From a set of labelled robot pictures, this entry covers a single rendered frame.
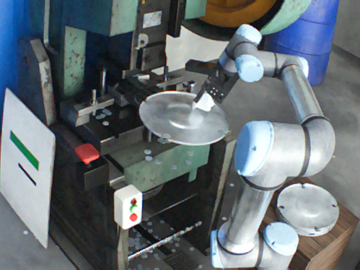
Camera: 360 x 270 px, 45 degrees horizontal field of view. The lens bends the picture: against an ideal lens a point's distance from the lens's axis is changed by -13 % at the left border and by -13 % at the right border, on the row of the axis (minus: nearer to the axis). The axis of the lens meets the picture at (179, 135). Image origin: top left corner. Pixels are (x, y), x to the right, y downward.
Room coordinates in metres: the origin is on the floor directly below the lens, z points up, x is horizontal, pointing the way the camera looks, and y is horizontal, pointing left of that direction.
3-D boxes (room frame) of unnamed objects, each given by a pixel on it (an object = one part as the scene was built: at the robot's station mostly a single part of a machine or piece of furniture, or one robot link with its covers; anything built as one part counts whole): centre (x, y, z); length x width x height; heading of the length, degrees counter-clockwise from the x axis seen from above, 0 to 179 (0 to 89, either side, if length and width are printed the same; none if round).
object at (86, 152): (1.13, 0.27, 0.72); 0.07 x 0.06 x 0.08; 45
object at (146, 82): (1.52, 0.19, 0.76); 0.15 x 0.09 x 0.05; 135
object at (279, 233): (0.95, -0.32, 0.62); 0.13 x 0.12 x 0.14; 95
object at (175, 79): (1.64, 0.07, 0.76); 0.17 x 0.06 x 0.10; 135
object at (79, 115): (1.41, 0.31, 0.76); 0.17 x 0.06 x 0.10; 135
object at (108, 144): (1.53, 0.19, 0.68); 0.45 x 0.30 x 0.06; 135
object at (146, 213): (1.53, 0.20, 0.31); 0.43 x 0.42 x 0.01; 135
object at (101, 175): (1.14, 0.25, 0.62); 0.10 x 0.06 x 0.20; 135
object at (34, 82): (1.44, 0.48, 0.45); 0.92 x 0.12 x 0.90; 45
